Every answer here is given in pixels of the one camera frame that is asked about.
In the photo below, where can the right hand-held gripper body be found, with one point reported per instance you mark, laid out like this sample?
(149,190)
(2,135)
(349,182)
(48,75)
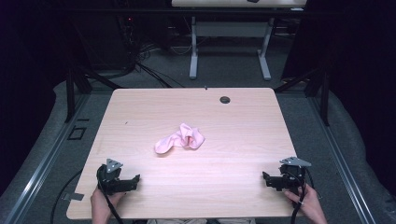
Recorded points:
(291,179)

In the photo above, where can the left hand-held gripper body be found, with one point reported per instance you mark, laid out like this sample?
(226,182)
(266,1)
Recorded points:
(110,182)

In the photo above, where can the pink cloth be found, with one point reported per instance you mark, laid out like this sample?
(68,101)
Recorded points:
(183,138)

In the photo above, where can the person's left hand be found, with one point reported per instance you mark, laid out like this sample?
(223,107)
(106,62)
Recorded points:
(101,203)

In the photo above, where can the person's right hand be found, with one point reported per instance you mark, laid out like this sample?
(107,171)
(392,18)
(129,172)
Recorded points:
(308,203)

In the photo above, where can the grey tape strip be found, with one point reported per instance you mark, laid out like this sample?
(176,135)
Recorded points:
(74,196)

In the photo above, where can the dark equipment rack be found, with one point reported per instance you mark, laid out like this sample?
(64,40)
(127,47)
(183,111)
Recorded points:
(129,34)

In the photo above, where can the white desk with metal legs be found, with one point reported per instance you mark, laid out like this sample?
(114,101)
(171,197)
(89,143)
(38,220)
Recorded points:
(230,29)

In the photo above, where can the aluminium floor rail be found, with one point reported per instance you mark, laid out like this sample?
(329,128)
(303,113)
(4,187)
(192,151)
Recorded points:
(339,161)
(46,161)

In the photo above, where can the black metal frame stand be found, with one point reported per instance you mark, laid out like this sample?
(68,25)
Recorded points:
(324,96)
(71,93)

